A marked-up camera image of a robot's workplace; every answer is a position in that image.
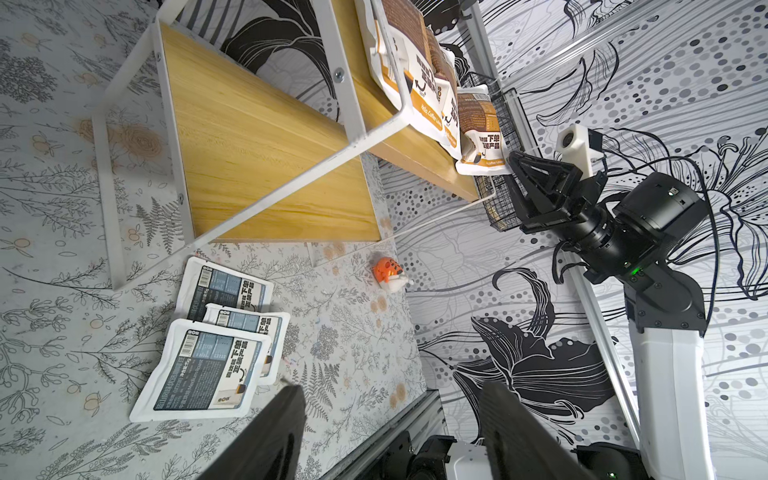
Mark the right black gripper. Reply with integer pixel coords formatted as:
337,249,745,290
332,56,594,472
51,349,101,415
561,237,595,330
507,151,606,233

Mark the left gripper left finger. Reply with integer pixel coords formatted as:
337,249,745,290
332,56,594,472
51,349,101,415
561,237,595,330
200,386,306,480

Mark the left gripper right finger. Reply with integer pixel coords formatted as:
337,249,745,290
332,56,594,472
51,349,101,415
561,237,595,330
479,383,594,479

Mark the brown coffee bag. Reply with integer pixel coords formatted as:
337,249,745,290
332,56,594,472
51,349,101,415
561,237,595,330
427,29,462,160
355,0,449,154
455,85,512,176

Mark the blue coffee bag top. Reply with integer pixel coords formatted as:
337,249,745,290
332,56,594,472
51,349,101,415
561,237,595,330
129,319,271,423

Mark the blue coffee bag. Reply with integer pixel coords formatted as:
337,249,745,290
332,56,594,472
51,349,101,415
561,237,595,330
201,303,292,386
129,319,271,423
174,257,274,321

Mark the blue coffee bag back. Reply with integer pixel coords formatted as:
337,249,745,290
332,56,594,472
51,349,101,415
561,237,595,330
174,257,274,321

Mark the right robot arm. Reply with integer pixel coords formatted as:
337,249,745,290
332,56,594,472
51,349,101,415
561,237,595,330
444,152,715,479

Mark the white wooden two-tier shelf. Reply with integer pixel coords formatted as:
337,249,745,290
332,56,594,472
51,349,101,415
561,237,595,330
92,1,480,291

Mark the orange white toy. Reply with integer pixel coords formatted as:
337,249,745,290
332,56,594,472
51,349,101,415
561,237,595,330
372,257,412,293

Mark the black wire basket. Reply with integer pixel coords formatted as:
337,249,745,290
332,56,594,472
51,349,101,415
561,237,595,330
455,72,523,232

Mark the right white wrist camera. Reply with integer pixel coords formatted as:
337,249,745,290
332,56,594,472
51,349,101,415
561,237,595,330
556,124,605,178

